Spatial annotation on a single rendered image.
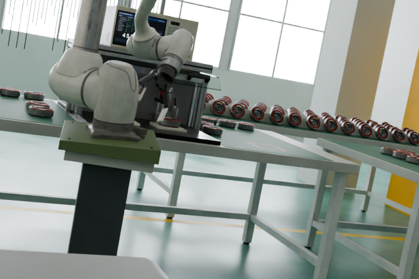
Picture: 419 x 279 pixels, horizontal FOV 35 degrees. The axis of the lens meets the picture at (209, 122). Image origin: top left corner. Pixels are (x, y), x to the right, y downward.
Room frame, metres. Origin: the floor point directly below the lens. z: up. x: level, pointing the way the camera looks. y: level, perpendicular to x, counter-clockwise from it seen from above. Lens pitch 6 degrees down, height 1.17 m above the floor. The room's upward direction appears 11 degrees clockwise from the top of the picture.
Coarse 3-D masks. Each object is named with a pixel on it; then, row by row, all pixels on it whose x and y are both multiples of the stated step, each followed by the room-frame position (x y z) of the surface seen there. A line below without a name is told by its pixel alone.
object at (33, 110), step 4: (32, 108) 3.01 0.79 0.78; (36, 108) 3.01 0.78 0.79; (40, 108) 3.09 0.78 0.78; (44, 108) 3.09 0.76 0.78; (48, 108) 3.08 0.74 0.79; (28, 112) 3.04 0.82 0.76; (32, 112) 3.01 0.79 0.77; (36, 112) 3.00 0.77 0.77; (40, 112) 3.00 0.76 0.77; (44, 112) 3.01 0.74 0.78; (48, 112) 3.02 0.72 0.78; (52, 112) 3.05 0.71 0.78; (44, 116) 3.02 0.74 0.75; (48, 116) 3.02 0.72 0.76; (52, 116) 3.05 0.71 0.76
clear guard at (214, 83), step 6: (180, 72) 3.21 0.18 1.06; (186, 72) 3.22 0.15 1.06; (192, 72) 3.27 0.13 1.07; (198, 72) 3.46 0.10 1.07; (180, 78) 3.18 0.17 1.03; (186, 78) 3.20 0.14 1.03; (192, 78) 3.21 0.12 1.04; (198, 78) 3.23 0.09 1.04; (216, 78) 3.28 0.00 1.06; (186, 84) 3.17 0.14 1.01; (192, 84) 3.19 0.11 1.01; (198, 84) 3.20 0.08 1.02; (204, 84) 3.22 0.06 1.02; (210, 84) 3.24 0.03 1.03; (216, 84) 3.25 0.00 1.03
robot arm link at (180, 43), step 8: (176, 32) 2.86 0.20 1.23; (184, 32) 2.85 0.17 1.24; (160, 40) 2.85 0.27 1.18; (168, 40) 2.83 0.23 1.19; (176, 40) 2.82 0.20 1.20; (184, 40) 2.83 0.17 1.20; (192, 40) 2.87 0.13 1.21; (160, 48) 2.83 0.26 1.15; (168, 48) 2.81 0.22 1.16; (176, 48) 2.80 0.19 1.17; (184, 48) 2.81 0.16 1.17; (160, 56) 2.85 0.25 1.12; (184, 56) 2.81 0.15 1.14
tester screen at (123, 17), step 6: (120, 12) 3.32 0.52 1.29; (120, 18) 3.32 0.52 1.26; (126, 18) 3.33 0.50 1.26; (132, 18) 3.34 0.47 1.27; (150, 18) 3.38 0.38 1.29; (120, 24) 3.32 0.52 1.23; (126, 24) 3.33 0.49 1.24; (132, 24) 3.35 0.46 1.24; (150, 24) 3.38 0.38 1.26; (156, 24) 3.39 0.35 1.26; (162, 24) 3.40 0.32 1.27; (120, 30) 3.32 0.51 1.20; (126, 30) 3.33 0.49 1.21; (132, 30) 3.35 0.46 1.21; (156, 30) 3.39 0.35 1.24; (162, 30) 3.41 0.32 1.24; (120, 36) 3.33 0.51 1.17; (114, 42) 3.32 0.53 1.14; (120, 42) 3.33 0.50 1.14
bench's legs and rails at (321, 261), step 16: (256, 176) 4.29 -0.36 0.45; (336, 176) 3.48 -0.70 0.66; (0, 192) 3.67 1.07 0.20; (16, 192) 3.73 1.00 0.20; (256, 192) 4.28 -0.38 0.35; (336, 192) 3.46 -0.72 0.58; (128, 208) 3.97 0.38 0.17; (144, 208) 4.00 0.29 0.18; (160, 208) 4.04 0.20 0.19; (176, 208) 4.08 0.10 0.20; (192, 208) 4.15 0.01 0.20; (256, 208) 4.29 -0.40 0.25; (336, 208) 3.47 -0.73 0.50; (256, 224) 4.19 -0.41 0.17; (336, 224) 3.47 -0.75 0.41; (288, 240) 3.81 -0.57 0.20; (320, 240) 3.50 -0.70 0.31; (304, 256) 3.62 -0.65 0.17; (320, 256) 3.47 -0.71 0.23; (320, 272) 3.46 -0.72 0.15
